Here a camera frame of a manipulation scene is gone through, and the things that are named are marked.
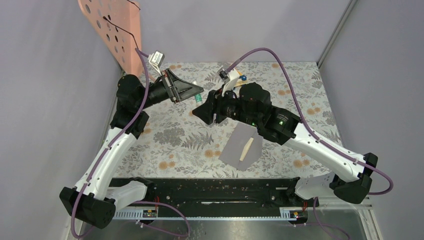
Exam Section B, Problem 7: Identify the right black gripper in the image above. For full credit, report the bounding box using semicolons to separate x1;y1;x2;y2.
191;83;261;128

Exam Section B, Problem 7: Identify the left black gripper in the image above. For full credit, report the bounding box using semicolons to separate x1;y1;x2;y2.
137;68;205;110

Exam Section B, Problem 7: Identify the green white glue stick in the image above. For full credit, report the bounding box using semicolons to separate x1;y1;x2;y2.
194;93;203;107

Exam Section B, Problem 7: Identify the grey lavender envelope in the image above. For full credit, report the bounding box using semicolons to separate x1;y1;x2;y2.
218;123;264;171

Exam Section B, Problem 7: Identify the beige lined letter paper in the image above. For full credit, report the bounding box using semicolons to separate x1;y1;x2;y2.
239;137;254;162

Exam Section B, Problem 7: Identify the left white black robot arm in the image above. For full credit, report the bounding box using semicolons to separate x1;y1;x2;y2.
59;68;204;229

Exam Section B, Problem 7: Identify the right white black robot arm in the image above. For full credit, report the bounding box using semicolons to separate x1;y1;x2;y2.
192;83;378;206

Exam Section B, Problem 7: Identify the floral patterned table mat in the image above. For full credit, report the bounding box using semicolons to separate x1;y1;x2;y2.
114;62;342;179

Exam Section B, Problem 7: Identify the yellow blue toy car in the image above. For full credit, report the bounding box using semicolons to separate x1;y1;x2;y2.
238;74;247;82

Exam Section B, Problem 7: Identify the pink perforated music stand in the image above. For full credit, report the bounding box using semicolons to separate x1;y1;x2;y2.
77;0;144;77

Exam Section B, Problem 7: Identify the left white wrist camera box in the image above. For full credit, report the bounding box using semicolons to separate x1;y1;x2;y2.
148;50;165;75

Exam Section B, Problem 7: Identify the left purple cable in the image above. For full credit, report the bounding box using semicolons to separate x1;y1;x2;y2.
70;47;191;239

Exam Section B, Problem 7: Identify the purple cable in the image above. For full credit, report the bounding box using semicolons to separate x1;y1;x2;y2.
70;47;191;239
225;47;394;240

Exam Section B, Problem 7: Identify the black cord on stand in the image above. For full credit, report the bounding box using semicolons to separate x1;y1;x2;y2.
102;0;145;65

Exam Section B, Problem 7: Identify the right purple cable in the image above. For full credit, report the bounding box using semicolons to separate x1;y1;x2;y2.
225;47;394;240

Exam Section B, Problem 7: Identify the white slotted cable duct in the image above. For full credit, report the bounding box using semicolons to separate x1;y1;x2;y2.
112;207;308;223

